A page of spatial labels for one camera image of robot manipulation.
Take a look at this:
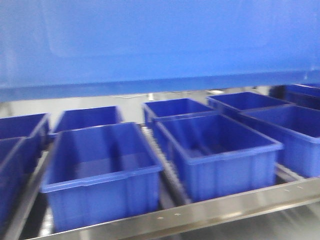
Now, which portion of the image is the metal lane divider rail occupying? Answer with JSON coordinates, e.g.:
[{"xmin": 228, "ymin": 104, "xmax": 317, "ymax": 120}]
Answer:
[{"xmin": 1, "ymin": 150, "xmax": 49, "ymax": 240}]

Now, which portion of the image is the rear middle dark blue bin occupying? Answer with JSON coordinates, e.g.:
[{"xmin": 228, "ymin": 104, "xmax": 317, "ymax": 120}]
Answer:
[{"xmin": 142, "ymin": 98, "xmax": 216, "ymax": 128}]

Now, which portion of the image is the white roller track strip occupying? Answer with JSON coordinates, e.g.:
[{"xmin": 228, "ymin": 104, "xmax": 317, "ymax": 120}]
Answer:
[{"xmin": 141, "ymin": 126, "xmax": 192, "ymax": 206}]

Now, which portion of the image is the large light blue bin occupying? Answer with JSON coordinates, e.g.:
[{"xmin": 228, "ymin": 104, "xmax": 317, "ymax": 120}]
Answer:
[{"xmin": 0, "ymin": 0, "xmax": 320, "ymax": 102}]

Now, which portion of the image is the lower middle dark blue bin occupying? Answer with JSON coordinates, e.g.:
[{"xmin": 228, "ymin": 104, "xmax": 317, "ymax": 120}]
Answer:
[{"xmin": 41, "ymin": 122, "xmax": 163, "ymax": 232}]

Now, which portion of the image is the lower right dark blue bin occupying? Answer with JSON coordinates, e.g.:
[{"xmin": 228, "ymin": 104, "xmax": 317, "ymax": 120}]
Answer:
[{"xmin": 152, "ymin": 114, "xmax": 283, "ymax": 202}]

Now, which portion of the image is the rear right dark blue bin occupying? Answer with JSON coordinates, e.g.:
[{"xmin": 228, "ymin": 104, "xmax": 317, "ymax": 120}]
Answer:
[{"xmin": 206, "ymin": 91, "xmax": 292, "ymax": 118}]

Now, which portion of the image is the stainless steel shelf front rail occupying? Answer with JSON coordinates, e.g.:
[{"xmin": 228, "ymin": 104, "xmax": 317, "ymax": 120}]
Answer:
[{"xmin": 19, "ymin": 174, "xmax": 320, "ymax": 240}]

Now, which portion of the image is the lower left dark blue bin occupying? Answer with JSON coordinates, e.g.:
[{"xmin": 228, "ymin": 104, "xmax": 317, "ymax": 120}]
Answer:
[{"xmin": 0, "ymin": 137, "xmax": 50, "ymax": 230}]

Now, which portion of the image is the dark blue bin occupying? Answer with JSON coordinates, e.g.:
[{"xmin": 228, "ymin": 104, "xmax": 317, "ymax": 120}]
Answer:
[
  {"xmin": 0, "ymin": 113, "xmax": 50, "ymax": 150},
  {"xmin": 142, "ymin": 98, "xmax": 216, "ymax": 128},
  {"xmin": 206, "ymin": 91, "xmax": 292, "ymax": 118},
  {"xmin": 240, "ymin": 105, "xmax": 320, "ymax": 178},
  {"xmin": 152, "ymin": 114, "xmax": 283, "ymax": 202},
  {"xmin": 0, "ymin": 137, "xmax": 50, "ymax": 230},
  {"xmin": 49, "ymin": 105, "xmax": 124, "ymax": 139},
  {"xmin": 41, "ymin": 122, "xmax": 163, "ymax": 232}
]

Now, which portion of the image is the rear left dark blue bin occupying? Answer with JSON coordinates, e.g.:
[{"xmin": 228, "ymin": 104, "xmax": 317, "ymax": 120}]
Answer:
[{"xmin": 0, "ymin": 113, "xmax": 50, "ymax": 150}]

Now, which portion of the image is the far right dark blue bin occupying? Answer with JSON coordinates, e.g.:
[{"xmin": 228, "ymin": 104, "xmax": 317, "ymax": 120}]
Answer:
[{"xmin": 240, "ymin": 105, "xmax": 320, "ymax": 178}]

